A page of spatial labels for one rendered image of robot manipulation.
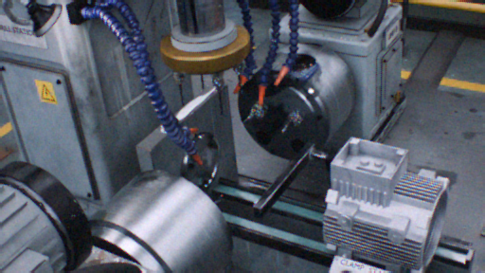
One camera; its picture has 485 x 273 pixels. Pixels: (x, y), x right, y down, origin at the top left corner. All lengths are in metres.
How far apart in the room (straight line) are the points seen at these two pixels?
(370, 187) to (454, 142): 0.74
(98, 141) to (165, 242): 0.35
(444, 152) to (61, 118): 1.06
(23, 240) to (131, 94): 0.63
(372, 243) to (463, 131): 0.81
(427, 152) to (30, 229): 1.26
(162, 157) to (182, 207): 0.23
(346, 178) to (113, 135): 0.51
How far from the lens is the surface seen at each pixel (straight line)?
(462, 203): 1.69
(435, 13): 4.49
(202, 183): 1.49
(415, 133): 1.94
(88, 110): 1.33
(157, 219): 1.11
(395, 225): 1.18
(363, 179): 1.20
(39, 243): 0.89
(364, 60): 1.65
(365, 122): 1.74
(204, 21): 1.22
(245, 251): 1.45
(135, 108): 1.44
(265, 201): 1.31
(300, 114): 1.50
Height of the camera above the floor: 1.85
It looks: 33 degrees down
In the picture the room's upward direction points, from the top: 6 degrees counter-clockwise
